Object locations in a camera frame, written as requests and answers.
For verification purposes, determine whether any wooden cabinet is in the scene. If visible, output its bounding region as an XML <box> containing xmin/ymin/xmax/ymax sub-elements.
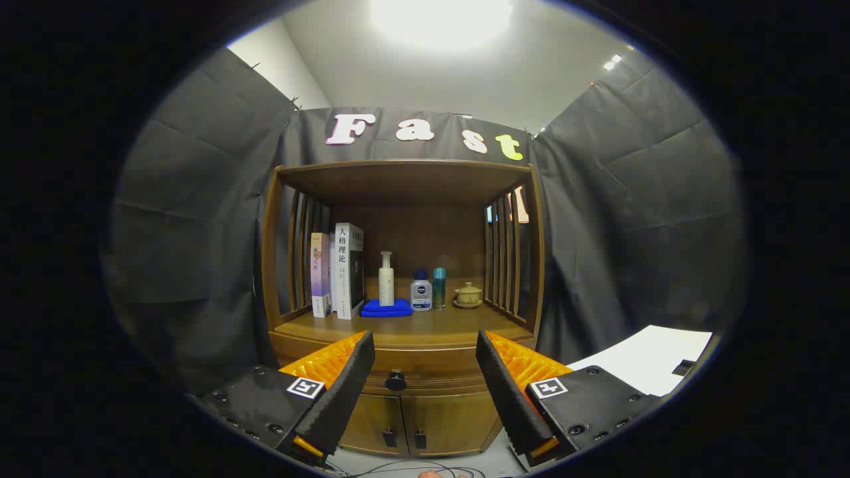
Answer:
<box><xmin>260</xmin><ymin>158</ymin><xmax>547</xmax><ymax>459</ymax></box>

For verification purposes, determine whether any black floor cable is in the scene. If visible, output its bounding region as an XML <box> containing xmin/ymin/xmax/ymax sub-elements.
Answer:
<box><xmin>331</xmin><ymin>458</ymin><xmax>487</xmax><ymax>478</ymax></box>

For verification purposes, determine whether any white bottle with blue cap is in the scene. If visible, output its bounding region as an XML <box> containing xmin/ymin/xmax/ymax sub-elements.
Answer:
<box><xmin>410</xmin><ymin>269</ymin><xmax>434</xmax><ymax>312</ymax></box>

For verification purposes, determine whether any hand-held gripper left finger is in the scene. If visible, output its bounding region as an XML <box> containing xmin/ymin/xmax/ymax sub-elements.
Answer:
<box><xmin>193</xmin><ymin>330</ymin><xmax>377</xmax><ymax>469</ymax></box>

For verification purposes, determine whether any black backdrop cloth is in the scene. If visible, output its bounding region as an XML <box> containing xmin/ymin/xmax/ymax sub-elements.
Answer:
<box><xmin>103</xmin><ymin>46</ymin><xmax>748</xmax><ymax>399</ymax></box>

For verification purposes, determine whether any purple book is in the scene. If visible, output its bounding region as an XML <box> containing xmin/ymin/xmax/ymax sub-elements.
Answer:
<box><xmin>310</xmin><ymin>232</ymin><xmax>331</xmax><ymax>318</ymax></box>

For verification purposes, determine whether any white table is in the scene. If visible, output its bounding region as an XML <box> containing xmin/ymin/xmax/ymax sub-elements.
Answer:
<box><xmin>568</xmin><ymin>325</ymin><xmax>715</xmax><ymax>398</ymax></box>

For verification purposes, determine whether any white pump bottle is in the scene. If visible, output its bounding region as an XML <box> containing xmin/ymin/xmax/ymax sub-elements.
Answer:
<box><xmin>379</xmin><ymin>251</ymin><xmax>395</xmax><ymax>307</ymax></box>

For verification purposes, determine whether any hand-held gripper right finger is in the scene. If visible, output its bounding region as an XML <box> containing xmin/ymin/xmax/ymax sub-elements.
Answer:
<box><xmin>475</xmin><ymin>330</ymin><xmax>666</xmax><ymax>469</ymax></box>

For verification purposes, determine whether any wooden cabinet door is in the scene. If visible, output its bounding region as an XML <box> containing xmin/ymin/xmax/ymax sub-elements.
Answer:
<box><xmin>341</xmin><ymin>393</ymin><xmax>406</xmax><ymax>457</ymax></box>
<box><xmin>402</xmin><ymin>392</ymin><xmax>503</xmax><ymax>459</ymax></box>

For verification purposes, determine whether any white book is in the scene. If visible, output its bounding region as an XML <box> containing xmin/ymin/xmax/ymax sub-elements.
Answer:
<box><xmin>330</xmin><ymin>222</ymin><xmax>365</xmax><ymax>321</ymax></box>

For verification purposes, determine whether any wooden drawer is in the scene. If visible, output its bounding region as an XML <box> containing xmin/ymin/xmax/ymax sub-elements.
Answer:
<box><xmin>271</xmin><ymin>334</ymin><xmax>533</xmax><ymax>397</ymax></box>

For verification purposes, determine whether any wooden countertop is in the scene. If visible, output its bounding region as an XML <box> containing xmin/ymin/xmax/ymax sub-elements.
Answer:
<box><xmin>274</xmin><ymin>278</ymin><xmax>535</xmax><ymax>349</ymax></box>

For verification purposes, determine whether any blue folded cloth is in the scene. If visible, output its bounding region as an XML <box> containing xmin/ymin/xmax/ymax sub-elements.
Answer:
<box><xmin>361</xmin><ymin>298</ymin><xmax>414</xmax><ymax>318</ymax></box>

